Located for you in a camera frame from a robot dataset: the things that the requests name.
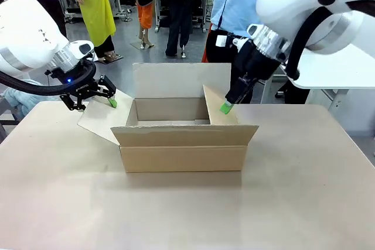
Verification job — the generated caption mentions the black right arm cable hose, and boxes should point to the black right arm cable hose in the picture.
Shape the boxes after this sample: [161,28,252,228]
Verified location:
[285,6,326,82]

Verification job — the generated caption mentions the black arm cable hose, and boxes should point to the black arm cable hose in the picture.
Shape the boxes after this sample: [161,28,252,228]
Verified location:
[285,6,326,82]
[0,61,97,96]

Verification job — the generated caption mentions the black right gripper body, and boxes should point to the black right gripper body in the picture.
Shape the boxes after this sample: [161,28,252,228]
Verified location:
[233,36,282,87]

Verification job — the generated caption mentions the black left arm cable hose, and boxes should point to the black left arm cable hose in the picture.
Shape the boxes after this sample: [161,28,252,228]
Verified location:
[0,61,97,96]

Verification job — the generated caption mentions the white table with grey legs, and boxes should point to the white table with grey legs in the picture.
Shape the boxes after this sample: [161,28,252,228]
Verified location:
[260,45,375,138]

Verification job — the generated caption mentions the brown cardboard box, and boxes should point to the brown cardboard box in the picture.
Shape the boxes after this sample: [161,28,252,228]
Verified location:
[77,62,260,173]

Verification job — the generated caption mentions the mannequin with orange shorts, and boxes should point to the mannequin with orange shorts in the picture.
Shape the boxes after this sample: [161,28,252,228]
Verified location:
[129,0,156,50]

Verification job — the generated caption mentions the person in black clothes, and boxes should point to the person in black clothes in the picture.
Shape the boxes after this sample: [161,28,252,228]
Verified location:
[152,0,207,59]

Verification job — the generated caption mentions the mannequin with yellow apron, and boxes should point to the mannequin with yellow apron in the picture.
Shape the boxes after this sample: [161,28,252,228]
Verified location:
[69,0,124,64]

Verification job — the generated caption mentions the grey wheeled cart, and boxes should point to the grey wheeled cart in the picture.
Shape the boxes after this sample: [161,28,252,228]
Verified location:
[58,0,81,24]

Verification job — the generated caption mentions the grey metal frame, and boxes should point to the grey metal frame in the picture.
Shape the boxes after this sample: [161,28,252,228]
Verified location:
[0,97,22,144]

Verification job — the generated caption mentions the person in light blue shirt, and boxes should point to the person in light blue shirt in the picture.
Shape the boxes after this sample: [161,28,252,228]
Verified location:
[202,0,312,105]

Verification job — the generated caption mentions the light blue plastic bag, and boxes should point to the light blue plastic bag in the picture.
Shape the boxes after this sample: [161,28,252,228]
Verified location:
[2,78,63,118]

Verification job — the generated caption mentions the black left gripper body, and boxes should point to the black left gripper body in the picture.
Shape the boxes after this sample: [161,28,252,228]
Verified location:
[44,58,102,101]

